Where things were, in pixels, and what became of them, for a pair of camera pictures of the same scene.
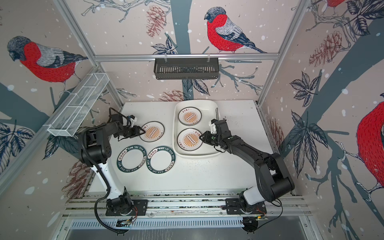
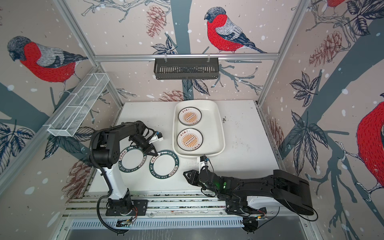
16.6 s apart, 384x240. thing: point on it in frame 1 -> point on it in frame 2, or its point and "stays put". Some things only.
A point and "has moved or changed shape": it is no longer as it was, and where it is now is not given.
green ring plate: (131, 158) stays put
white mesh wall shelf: (77, 105) stays put
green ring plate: (160, 159) has moved or changed shape
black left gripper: (136, 131) -> (149, 150)
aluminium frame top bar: (265, 56) stays put
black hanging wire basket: (170, 69) stays put
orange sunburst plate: (154, 130) -> (189, 139)
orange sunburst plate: (189, 116) stays put
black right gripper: (206, 137) -> (193, 177)
